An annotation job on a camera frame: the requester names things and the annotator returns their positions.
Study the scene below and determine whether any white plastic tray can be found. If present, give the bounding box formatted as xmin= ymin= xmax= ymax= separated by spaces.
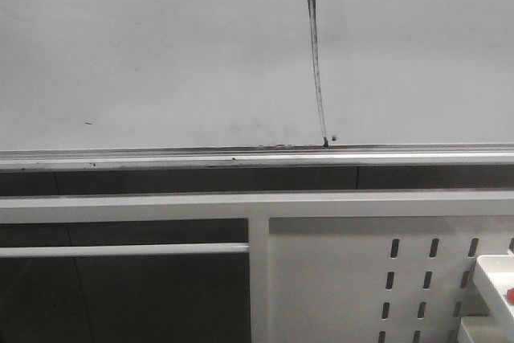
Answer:
xmin=473 ymin=255 xmax=513 ymax=342

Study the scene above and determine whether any white metal frame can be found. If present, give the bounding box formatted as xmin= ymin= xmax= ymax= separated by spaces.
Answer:
xmin=1 ymin=190 xmax=513 ymax=342

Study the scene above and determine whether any white perforated pegboard panel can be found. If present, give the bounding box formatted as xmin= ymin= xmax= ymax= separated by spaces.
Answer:
xmin=270 ymin=216 xmax=513 ymax=342

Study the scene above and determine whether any small red object in tray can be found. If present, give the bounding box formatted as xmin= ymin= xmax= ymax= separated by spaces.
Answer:
xmin=506 ymin=288 xmax=514 ymax=305

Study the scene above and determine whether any white box lower right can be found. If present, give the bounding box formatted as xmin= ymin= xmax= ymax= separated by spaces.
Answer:
xmin=457 ymin=316 xmax=488 ymax=343

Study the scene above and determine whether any white whiteboard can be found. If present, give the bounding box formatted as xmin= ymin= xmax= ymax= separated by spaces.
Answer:
xmin=1 ymin=0 xmax=513 ymax=169

